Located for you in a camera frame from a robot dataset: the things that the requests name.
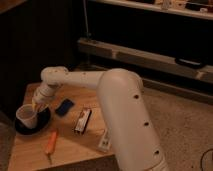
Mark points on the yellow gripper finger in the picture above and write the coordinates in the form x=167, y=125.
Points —
x=39, y=107

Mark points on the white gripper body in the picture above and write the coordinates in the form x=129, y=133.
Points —
x=43, y=94

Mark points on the white ceramic cup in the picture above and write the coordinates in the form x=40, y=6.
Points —
x=27, y=116

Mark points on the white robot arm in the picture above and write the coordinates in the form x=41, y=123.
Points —
x=119, y=92

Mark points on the black plate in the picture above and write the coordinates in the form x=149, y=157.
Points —
x=43, y=119

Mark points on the blue rectangular sponge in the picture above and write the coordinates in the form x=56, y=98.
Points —
x=64, y=107

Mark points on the orange carrot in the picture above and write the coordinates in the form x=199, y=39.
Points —
x=49, y=150

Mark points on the wooden table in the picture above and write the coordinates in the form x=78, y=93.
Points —
x=28, y=151

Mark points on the black red rectangular box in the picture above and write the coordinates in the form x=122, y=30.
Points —
x=82, y=120

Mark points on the white shelf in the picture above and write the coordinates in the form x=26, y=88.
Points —
x=156, y=8

